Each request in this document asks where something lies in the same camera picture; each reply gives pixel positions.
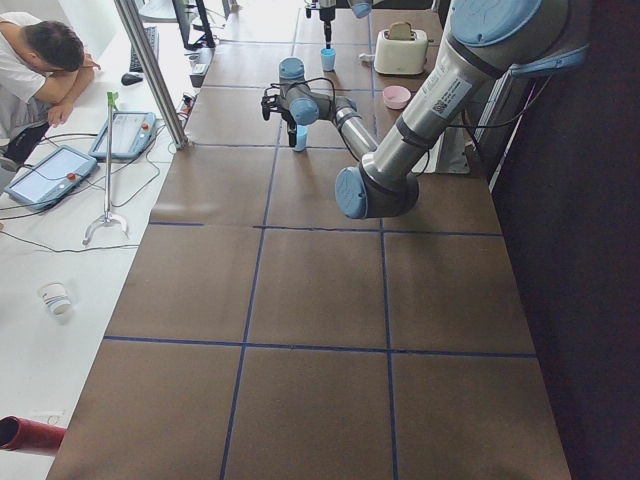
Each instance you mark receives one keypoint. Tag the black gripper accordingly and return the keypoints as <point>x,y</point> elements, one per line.
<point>327,14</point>
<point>289,118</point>

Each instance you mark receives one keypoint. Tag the light blue cup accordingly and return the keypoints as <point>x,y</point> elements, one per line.
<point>328,56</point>
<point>301,138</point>

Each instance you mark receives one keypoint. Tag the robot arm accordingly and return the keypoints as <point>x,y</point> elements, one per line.
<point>482,41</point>
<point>360,8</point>

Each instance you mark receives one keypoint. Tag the toast slice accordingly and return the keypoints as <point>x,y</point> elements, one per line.
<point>400,31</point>

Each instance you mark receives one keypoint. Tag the cream toaster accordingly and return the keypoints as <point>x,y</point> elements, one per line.
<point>401,57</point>

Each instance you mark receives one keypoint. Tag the pink bowl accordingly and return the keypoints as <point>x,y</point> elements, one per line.
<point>396,97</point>

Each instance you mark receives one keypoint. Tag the computer monitor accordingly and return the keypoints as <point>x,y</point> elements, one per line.
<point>194,25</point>

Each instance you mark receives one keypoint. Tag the far teach pendant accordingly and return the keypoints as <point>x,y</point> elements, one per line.
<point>132,132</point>

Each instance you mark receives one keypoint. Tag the teach pendant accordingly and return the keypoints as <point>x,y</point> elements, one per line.
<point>132,132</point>
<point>52,178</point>

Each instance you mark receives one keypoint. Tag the black computer mouse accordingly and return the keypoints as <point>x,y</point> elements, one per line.
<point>131,78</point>

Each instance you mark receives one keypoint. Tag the metal reacher grabber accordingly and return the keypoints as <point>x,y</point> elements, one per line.
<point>108,218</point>

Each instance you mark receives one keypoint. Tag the near teach pendant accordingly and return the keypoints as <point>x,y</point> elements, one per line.
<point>52,178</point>

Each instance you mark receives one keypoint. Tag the seated person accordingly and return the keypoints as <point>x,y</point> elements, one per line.
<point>45,67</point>

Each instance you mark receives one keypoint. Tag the paper cup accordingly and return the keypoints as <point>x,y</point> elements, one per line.
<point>55,297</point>

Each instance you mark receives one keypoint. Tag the red cylinder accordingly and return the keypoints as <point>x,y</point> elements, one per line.
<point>30,437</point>

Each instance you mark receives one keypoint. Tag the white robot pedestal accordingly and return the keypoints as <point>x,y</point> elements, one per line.
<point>450,150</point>

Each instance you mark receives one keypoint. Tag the aluminium frame post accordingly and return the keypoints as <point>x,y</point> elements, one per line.
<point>133,26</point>

